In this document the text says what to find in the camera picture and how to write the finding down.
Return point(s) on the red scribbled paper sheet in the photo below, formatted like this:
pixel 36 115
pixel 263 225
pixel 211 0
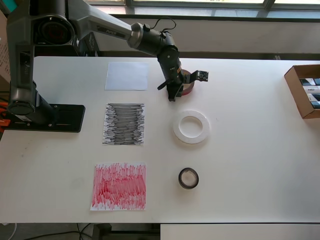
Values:
pixel 117 187

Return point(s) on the teal and navy printed box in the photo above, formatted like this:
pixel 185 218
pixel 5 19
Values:
pixel 7 5

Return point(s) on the black tape roll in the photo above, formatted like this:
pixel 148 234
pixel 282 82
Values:
pixel 187 187

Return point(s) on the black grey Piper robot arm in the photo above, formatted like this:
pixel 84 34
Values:
pixel 105 25

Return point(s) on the white tape roll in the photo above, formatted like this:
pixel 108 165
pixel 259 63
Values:
pixel 176 127

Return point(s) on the small black white carton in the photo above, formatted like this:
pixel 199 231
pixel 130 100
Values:
pixel 308 81
pixel 313 98
pixel 315 105
pixel 311 90

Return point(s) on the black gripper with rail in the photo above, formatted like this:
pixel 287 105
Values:
pixel 175 91

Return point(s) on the wrist camera board with bracket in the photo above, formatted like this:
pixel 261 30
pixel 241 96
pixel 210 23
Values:
pixel 202 75

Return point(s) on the black scribbled paper sheet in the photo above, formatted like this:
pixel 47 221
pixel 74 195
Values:
pixel 125 125

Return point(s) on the open cardboard box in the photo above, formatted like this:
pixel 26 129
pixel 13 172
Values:
pixel 292 82

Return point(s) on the orange clamp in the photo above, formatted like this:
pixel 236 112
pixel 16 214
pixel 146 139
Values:
pixel 3 122

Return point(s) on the red tape roll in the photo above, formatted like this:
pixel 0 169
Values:
pixel 188 91

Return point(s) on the blank white paper sheet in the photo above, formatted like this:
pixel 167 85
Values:
pixel 125 76

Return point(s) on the dark window frame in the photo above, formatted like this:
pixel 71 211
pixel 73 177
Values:
pixel 225 13

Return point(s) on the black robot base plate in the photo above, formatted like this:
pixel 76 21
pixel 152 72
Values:
pixel 70 120

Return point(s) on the large GX760A cardboard box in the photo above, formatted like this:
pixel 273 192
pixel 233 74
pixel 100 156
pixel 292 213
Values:
pixel 3 55

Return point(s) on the black monitor carton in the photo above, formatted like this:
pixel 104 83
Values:
pixel 90 47

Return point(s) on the dark table leg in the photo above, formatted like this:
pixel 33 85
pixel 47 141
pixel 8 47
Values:
pixel 102 232

